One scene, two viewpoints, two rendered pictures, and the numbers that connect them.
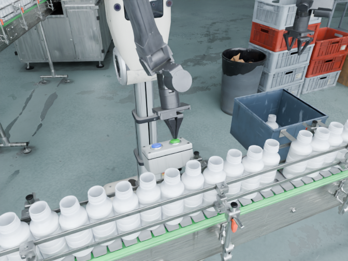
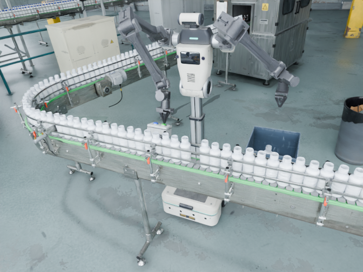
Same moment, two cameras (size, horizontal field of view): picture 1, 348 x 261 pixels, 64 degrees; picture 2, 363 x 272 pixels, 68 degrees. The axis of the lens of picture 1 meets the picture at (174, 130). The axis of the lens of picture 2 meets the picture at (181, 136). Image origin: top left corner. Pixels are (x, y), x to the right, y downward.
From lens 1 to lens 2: 1.24 m
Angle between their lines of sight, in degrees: 39
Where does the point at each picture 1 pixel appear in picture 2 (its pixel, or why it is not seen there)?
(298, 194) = (199, 174)
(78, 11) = (260, 39)
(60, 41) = (242, 59)
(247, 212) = (168, 166)
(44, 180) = not seen: hidden behind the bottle
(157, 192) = (132, 135)
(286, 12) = not seen: outside the picture
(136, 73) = (186, 90)
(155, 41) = (156, 77)
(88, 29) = not seen: hidden behind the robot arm
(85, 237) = (107, 139)
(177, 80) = (158, 95)
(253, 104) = (271, 136)
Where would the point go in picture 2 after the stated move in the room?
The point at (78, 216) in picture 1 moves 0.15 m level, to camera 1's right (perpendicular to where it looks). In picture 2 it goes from (106, 129) to (119, 138)
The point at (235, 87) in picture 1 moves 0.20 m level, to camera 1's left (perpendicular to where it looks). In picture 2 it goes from (346, 133) to (326, 127)
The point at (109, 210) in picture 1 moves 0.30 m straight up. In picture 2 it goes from (115, 133) to (105, 87)
